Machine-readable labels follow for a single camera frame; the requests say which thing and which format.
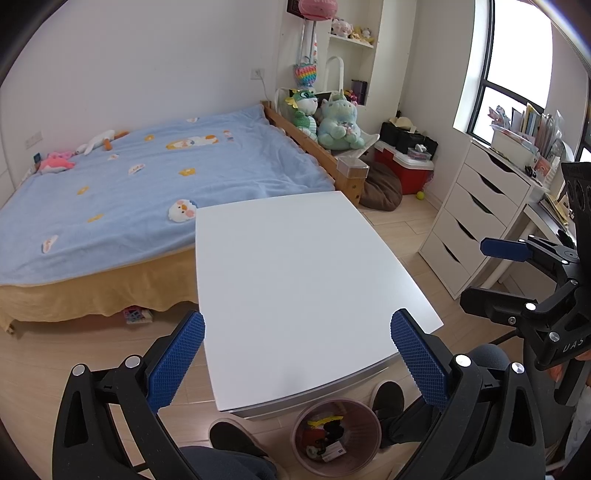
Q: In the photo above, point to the yellow bed skirt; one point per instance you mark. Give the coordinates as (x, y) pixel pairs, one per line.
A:
(92, 295)

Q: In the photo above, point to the person's left leg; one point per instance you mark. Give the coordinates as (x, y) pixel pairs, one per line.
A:
(231, 466)

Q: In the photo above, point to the pink plastic waste bin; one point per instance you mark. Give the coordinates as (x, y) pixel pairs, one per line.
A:
(364, 443)

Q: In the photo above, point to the black left slipper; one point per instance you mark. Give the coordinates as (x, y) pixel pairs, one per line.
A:
(233, 438)

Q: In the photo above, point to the yellow toothed hair clip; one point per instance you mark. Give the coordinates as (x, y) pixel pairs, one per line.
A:
(325, 421)

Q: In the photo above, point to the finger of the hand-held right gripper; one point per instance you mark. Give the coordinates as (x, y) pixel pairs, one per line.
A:
(485, 300)
(501, 248)

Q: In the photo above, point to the dark framed window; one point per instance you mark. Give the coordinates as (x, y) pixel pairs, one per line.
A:
(508, 55)

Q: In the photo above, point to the white drawer cabinet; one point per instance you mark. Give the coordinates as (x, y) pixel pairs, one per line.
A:
(471, 217)

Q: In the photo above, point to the wooden bed frame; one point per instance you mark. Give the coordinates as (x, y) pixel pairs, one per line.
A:
(332, 159)

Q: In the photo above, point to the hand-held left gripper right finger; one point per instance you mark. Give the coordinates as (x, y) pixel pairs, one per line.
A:
(418, 357)

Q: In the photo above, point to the bed with blue blanket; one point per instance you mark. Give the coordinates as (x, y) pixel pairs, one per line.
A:
(138, 198)

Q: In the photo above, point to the colourful toy box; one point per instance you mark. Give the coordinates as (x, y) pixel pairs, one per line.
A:
(137, 315)

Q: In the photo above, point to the green dragon plush toy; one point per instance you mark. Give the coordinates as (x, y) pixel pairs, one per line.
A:
(302, 113)

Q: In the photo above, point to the white goose plush toy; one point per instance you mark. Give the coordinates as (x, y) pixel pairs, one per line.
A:
(99, 141)

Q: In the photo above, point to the black storage bag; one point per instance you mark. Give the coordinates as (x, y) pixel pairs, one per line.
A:
(404, 138)

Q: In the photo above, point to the white wall shelf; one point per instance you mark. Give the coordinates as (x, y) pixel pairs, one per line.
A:
(376, 69)

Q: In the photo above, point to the white wall switch plate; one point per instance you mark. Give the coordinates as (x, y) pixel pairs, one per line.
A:
(34, 139)

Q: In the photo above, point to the white wall socket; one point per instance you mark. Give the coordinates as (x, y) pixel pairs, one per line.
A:
(257, 73)

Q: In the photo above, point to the white desk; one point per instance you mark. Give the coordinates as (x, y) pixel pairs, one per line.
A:
(535, 221)

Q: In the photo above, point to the row of small plush toys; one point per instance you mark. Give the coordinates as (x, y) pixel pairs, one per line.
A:
(351, 31)

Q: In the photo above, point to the pink plush hat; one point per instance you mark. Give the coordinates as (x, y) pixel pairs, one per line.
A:
(317, 7)

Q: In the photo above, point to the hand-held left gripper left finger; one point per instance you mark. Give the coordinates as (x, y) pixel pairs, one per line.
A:
(178, 360)

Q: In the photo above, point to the black slipper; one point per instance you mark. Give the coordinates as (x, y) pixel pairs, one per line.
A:
(388, 401)
(233, 438)

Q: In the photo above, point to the red cooler box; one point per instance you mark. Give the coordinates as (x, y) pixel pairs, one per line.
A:
(406, 177)

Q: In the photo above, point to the white metal chair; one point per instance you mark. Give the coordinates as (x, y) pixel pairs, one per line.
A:
(333, 64)

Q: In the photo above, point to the person's right hand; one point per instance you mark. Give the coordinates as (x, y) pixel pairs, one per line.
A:
(588, 362)

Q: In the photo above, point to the clear plastic box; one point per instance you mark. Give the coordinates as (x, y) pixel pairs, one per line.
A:
(352, 167)

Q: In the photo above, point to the white storage box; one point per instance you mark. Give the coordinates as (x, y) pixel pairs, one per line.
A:
(512, 147)

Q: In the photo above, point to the pink plush toy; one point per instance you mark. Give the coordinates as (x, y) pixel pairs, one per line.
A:
(55, 162)

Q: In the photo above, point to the black right slipper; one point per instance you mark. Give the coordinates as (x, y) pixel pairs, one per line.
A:
(388, 401)

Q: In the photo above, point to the brown bean cushion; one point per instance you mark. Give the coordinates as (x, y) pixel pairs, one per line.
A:
(381, 189)

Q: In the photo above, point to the row of books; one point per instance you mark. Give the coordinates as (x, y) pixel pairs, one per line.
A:
(535, 127)

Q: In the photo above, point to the rainbow bubble shoulder bag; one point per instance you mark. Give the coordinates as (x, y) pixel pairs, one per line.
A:
(305, 76)

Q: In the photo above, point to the straw hat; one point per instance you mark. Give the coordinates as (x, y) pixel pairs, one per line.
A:
(401, 123)

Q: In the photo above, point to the teal dinosaur plush toy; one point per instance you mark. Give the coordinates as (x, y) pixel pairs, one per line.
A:
(339, 122)

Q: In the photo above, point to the purple box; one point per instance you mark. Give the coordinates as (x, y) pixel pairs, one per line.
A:
(359, 92)

